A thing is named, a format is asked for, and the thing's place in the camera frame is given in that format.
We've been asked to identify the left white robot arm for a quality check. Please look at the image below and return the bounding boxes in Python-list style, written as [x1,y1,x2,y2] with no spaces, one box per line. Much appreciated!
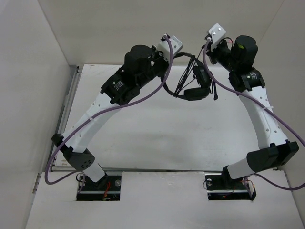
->
[52,42,179,189]

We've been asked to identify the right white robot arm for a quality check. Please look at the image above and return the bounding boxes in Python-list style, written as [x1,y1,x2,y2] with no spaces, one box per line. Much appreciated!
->
[203,35,299,188]

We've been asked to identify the black headphones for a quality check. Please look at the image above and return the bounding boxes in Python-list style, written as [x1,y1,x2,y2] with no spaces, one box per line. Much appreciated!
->
[163,52,213,101]

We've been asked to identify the left aluminium rail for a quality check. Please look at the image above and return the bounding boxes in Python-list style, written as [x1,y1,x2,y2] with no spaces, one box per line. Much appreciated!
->
[32,65,83,194]

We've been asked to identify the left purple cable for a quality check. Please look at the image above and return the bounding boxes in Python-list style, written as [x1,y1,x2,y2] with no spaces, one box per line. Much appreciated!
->
[45,36,174,186]

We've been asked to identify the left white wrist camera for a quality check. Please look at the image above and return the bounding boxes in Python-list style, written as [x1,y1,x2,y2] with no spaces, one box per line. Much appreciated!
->
[156,34,183,62]

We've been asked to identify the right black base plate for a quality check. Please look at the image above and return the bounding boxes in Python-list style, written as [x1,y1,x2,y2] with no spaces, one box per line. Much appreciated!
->
[203,173,257,201]

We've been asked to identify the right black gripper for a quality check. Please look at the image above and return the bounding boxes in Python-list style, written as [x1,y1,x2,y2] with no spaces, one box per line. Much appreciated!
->
[204,39,239,72]

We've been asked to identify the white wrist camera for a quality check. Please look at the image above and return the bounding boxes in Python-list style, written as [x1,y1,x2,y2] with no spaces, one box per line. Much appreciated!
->
[156,34,183,62]
[205,23,226,50]

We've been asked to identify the purple cable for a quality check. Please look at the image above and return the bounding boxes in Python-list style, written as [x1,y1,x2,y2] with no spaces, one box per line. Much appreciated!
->
[45,36,174,186]
[202,39,305,191]

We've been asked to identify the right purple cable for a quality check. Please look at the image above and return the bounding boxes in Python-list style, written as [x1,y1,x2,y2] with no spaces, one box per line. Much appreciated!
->
[202,39,305,191]

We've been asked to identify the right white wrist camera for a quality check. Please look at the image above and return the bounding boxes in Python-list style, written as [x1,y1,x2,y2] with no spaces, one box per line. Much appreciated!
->
[205,23,226,50]

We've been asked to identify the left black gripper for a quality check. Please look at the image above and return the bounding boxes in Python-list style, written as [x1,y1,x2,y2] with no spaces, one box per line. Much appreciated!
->
[137,44,175,88]

